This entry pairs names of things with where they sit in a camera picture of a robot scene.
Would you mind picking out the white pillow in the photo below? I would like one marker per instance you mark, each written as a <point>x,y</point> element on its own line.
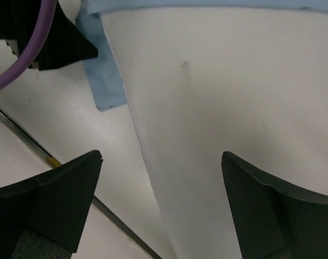
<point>202,81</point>

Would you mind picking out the light blue pillowcase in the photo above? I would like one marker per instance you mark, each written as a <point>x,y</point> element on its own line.
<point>102,72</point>

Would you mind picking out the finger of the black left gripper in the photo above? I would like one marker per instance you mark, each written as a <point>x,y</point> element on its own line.
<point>70,45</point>

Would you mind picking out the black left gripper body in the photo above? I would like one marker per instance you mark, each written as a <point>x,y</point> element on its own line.
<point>17,22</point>

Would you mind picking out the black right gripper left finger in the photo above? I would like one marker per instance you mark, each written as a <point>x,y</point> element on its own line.
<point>53,199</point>

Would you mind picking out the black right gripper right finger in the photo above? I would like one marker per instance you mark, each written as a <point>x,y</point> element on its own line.
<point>272,217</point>

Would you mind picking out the aluminium table edge rail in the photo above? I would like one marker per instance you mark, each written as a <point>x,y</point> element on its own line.
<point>72,183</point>

